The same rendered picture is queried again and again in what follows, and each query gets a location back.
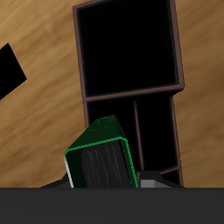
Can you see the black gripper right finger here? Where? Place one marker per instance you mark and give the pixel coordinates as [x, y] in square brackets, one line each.
[151, 180]

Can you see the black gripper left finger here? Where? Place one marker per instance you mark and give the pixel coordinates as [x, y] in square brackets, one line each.
[59, 183]

